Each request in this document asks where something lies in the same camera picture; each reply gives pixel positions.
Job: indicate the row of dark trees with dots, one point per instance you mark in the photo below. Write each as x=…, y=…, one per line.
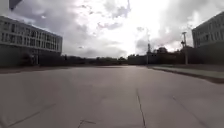
x=100, y=61

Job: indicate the grey concrete slab plaza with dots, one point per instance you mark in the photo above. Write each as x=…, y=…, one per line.
x=100, y=96

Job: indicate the distant tower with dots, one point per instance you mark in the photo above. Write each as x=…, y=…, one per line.
x=148, y=48

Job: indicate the tall lamp pole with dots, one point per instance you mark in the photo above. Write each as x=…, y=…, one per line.
x=185, y=50

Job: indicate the raised grass strip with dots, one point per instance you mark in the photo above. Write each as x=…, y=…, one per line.
x=196, y=71

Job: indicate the pale building with window rows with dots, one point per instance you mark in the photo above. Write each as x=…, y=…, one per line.
x=23, y=38

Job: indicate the grey building with window grid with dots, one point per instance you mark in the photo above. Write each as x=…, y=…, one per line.
x=210, y=36

